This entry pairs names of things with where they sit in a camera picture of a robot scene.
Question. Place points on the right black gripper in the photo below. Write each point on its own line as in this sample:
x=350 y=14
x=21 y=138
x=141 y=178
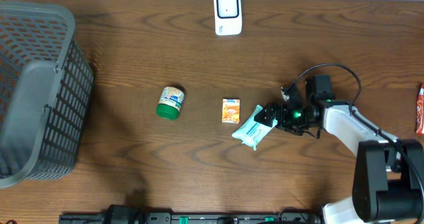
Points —
x=283 y=110

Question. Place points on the mint green wipes pack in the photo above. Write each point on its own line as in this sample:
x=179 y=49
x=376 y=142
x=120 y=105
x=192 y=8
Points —
x=252 y=132

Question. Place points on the orange tissue pack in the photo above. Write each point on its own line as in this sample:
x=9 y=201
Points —
x=231 y=111

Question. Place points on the green lid jar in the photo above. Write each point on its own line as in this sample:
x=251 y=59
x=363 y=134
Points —
x=170 y=103

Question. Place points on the red Top chocolate bar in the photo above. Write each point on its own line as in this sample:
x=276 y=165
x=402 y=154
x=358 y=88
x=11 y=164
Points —
x=419 y=110

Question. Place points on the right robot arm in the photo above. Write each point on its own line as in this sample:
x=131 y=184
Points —
x=388 y=174

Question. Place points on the white barcode scanner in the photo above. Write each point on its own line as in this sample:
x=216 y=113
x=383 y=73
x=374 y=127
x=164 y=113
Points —
x=228 y=17

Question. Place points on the grey plastic basket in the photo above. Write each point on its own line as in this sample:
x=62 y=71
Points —
x=46 y=87

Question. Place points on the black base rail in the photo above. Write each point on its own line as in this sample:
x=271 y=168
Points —
x=166 y=218

